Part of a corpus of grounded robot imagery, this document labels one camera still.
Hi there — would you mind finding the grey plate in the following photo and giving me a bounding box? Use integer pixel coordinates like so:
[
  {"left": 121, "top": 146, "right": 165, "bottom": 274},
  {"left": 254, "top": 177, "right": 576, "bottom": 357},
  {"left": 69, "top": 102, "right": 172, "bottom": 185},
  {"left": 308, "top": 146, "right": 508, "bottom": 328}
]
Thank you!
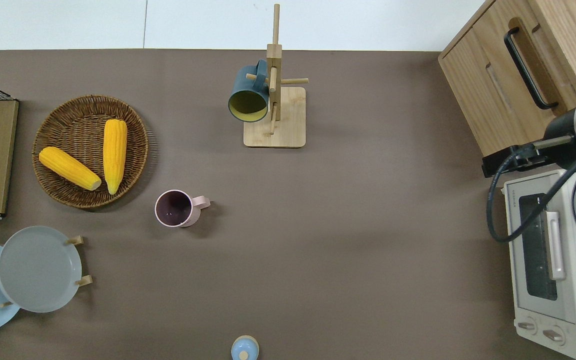
[{"left": 0, "top": 225, "right": 83, "bottom": 314}]

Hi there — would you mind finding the brown wicker basket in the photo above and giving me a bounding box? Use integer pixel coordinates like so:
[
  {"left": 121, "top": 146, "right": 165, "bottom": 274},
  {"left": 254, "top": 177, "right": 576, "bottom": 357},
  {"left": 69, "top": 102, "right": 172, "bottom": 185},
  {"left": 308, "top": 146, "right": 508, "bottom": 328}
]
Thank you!
[{"left": 32, "top": 94, "right": 150, "bottom": 209}]

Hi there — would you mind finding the cream toaster oven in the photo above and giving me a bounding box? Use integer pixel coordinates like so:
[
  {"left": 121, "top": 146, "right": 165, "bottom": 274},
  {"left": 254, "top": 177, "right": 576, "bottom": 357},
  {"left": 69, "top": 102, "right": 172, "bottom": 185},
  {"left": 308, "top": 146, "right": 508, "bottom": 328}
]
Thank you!
[{"left": 502, "top": 169, "right": 576, "bottom": 360}]

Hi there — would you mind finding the wooden mug rack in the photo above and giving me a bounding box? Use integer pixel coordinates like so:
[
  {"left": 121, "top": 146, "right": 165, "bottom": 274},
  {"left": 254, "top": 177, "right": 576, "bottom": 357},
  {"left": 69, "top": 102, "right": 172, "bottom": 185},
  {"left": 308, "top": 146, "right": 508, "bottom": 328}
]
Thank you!
[{"left": 243, "top": 3, "right": 310, "bottom": 148}]

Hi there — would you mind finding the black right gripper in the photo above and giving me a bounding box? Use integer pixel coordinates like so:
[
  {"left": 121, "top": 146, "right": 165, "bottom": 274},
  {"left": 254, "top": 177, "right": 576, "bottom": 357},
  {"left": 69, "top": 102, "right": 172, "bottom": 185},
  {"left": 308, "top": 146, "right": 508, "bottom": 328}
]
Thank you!
[{"left": 482, "top": 142, "right": 539, "bottom": 179}]

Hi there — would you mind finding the pink mug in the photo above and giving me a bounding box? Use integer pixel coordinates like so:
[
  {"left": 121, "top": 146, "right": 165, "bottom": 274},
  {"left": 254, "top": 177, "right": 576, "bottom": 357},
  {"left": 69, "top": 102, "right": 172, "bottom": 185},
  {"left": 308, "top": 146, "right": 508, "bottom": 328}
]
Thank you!
[{"left": 154, "top": 189, "right": 212, "bottom": 229}]

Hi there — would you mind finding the yellow corn cob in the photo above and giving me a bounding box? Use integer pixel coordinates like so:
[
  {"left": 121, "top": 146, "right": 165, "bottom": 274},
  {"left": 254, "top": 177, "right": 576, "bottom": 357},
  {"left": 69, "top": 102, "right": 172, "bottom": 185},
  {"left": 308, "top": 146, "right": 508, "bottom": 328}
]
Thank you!
[
  {"left": 38, "top": 146, "right": 103, "bottom": 191},
  {"left": 103, "top": 119, "right": 129, "bottom": 196}
]

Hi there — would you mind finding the wooden cabinet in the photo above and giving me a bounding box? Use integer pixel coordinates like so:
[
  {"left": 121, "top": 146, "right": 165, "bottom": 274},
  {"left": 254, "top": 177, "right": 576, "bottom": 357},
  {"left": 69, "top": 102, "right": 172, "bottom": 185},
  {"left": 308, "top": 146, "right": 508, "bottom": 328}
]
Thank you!
[{"left": 438, "top": 0, "right": 576, "bottom": 172}]

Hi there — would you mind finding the wooden plate rack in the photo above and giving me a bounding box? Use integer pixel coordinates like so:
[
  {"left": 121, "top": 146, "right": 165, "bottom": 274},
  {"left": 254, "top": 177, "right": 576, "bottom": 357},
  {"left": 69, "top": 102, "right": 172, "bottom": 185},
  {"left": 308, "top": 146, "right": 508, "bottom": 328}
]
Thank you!
[{"left": 0, "top": 235, "right": 94, "bottom": 309}]

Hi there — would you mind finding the brown table mat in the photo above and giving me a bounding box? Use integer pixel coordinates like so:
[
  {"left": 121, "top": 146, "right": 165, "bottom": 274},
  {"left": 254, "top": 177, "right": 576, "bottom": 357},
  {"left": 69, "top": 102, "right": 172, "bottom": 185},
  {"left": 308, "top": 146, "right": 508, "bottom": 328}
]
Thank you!
[{"left": 0, "top": 48, "right": 571, "bottom": 360}]

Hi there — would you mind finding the teal mug yellow inside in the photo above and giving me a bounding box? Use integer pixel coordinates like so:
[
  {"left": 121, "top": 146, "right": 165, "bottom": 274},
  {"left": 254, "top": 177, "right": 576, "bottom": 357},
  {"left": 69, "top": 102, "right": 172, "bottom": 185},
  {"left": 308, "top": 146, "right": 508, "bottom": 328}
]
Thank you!
[{"left": 227, "top": 60, "right": 271, "bottom": 124}]

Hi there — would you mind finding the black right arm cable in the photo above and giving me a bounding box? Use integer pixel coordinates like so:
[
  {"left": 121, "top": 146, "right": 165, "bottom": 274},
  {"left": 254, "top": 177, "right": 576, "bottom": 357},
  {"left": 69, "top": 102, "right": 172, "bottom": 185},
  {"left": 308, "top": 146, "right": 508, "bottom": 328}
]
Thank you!
[{"left": 485, "top": 140, "right": 576, "bottom": 244}]

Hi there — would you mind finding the black cabinet handle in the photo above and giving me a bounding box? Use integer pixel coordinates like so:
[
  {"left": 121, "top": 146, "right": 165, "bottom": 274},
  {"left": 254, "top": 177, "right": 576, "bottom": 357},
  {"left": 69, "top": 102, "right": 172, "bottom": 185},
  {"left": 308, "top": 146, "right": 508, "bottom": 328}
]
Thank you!
[{"left": 504, "top": 26, "right": 560, "bottom": 111}]

